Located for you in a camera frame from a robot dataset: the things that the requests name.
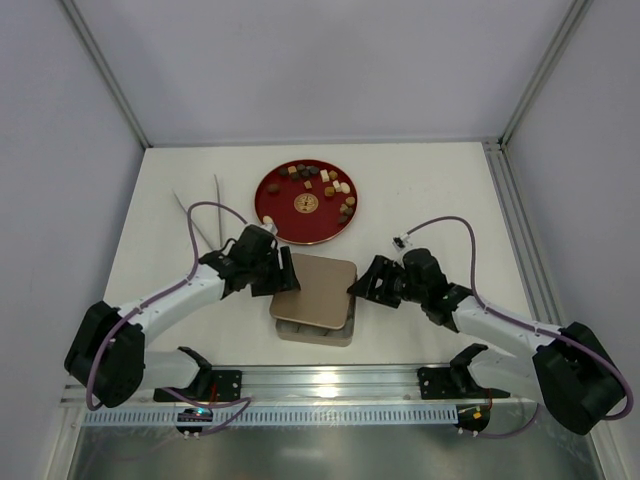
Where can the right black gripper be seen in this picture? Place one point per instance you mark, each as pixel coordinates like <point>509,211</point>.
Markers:
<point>391,282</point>

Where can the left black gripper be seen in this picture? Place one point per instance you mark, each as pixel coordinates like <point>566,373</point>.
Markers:
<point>273,273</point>

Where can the gold tin lid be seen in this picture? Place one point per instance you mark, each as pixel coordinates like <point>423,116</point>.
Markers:
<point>322,300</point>

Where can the gold square tin box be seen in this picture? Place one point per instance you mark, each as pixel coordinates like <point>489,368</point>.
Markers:
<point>295,332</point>

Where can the metal tongs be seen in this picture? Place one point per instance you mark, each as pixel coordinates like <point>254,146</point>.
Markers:
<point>207,219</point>

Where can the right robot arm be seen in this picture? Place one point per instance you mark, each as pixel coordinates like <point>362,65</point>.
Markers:
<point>566,370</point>

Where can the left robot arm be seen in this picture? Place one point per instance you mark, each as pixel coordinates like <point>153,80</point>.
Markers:
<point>109,355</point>

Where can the red round tray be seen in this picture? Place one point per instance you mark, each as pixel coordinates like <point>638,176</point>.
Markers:
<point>292,194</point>

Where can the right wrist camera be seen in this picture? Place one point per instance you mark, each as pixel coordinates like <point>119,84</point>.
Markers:
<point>402,242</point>

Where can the aluminium rail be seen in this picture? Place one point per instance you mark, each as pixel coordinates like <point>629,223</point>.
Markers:
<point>346,382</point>

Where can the perforated cable duct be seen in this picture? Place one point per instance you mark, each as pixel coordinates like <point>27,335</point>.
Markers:
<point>258,415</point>

